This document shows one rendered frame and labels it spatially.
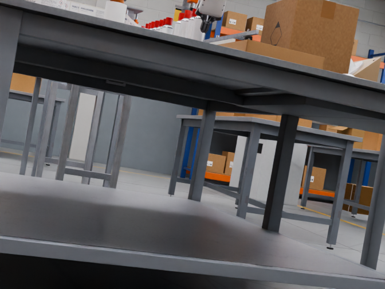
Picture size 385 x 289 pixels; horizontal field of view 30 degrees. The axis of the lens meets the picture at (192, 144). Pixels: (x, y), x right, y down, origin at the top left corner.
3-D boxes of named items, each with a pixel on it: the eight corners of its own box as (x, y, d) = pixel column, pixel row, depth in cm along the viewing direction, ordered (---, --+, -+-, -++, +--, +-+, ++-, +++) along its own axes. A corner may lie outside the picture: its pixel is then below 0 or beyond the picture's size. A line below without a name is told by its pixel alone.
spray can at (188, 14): (172, 58, 299) (181, 10, 299) (184, 61, 301) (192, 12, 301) (176, 58, 294) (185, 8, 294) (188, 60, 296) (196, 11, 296)
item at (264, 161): (227, 192, 917) (244, 98, 916) (267, 198, 943) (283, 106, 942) (255, 200, 854) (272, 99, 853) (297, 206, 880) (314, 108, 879)
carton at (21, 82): (6, 89, 825) (12, 57, 825) (5, 89, 872) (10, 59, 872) (47, 96, 839) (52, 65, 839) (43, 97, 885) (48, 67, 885)
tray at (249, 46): (207, 58, 234) (209, 46, 234) (277, 73, 244) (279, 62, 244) (245, 53, 206) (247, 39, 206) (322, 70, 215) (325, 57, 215)
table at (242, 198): (162, 196, 677) (176, 114, 677) (241, 208, 697) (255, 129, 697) (231, 235, 464) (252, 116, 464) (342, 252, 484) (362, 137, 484)
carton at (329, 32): (254, 74, 277) (266, 5, 277) (310, 86, 284) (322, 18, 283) (285, 70, 248) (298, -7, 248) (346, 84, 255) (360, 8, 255)
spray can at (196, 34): (185, 57, 288) (193, 7, 288) (197, 60, 290) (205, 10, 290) (189, 57, 283) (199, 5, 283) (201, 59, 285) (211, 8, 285)
